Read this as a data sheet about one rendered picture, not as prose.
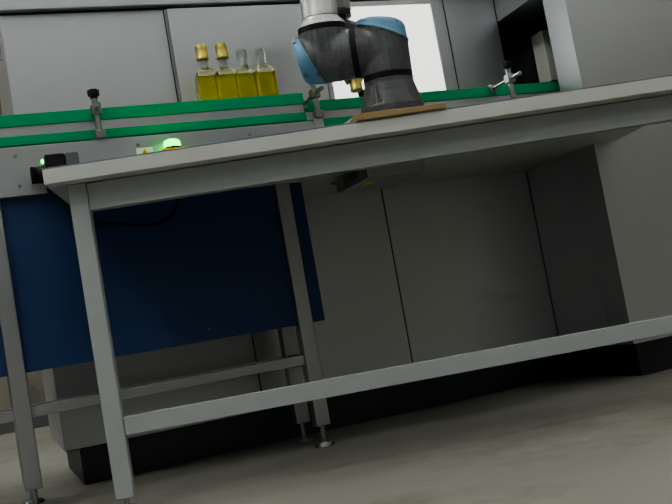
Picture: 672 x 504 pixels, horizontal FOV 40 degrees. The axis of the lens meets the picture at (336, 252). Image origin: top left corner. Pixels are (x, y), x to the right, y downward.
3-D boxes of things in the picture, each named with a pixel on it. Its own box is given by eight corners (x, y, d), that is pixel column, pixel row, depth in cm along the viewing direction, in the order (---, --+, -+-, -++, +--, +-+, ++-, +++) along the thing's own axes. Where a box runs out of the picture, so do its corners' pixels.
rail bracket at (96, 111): (108, 141, 233) (100, 90, 234) (111, 134, 227) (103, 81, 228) (92, 142, 232) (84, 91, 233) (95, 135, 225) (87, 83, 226)
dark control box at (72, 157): (80, 191, 227) (75, 158, 228) (83, 185, 220) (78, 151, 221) (46, 195, 224) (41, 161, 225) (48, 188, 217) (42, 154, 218)
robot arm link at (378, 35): (412, 65, 207) (403, 7, 207) (353, 75, 209) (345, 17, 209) (414, 75, 219) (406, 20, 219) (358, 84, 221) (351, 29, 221)
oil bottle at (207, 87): (223, 143, 262) (211, 71, 263) (228, 138, 256) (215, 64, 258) (204, 144, 260) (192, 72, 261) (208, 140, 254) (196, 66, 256)
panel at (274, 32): (448, 100, 304) (429, 2, 306) (452, 97, 301) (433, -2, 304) (183, 122, 271) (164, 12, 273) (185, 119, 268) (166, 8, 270)
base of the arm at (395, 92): (432, 106, 207) (426, 63, 207) (367, 114, 205) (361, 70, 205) (417, 118, 222) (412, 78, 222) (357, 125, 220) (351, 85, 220)
